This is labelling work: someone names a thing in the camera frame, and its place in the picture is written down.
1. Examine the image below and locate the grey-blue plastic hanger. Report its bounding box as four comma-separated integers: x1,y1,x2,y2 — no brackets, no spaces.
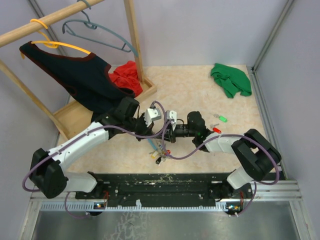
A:
60,0,139,64

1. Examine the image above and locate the green tagged key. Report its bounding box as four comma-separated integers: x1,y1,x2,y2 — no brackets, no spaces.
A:
213,113,228,123

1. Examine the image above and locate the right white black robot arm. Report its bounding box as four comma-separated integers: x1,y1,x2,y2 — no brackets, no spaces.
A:
161,110,282,198

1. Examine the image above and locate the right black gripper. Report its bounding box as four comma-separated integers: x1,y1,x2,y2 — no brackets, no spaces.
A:
155,121,197,144

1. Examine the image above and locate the bunch of tagged keys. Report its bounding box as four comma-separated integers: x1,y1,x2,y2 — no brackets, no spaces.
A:
148,151,168,165

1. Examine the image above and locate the dark navy tank top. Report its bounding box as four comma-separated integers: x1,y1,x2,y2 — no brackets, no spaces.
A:
19,42,135,121

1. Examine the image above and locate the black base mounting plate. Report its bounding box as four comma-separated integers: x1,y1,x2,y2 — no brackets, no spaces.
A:
75,173,253,208

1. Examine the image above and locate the red crumpled cloth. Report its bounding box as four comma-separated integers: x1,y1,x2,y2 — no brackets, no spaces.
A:
108,60,143,97

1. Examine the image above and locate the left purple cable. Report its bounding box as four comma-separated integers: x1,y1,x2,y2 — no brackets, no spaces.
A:
22,100,167,220

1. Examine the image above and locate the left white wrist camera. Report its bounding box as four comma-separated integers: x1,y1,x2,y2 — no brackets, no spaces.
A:
144,107,162,127

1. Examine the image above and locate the yellow plastic hanger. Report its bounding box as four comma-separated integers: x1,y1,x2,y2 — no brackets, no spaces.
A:
20,18,91,59

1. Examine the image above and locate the wooden clothes rack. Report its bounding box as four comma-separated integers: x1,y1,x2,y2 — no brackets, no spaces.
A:
0,0,157,139

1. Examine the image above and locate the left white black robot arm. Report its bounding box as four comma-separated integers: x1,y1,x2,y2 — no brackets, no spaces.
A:
29,97,162,199

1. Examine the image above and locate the large keyring with blue handle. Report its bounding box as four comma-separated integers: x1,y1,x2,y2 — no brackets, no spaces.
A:
147,138,165,155

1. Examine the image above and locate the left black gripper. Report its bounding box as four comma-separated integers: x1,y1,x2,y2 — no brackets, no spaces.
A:
124,112,155,142

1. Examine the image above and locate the green crumpled cloth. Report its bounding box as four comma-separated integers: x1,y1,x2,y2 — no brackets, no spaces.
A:
210,63,252,99

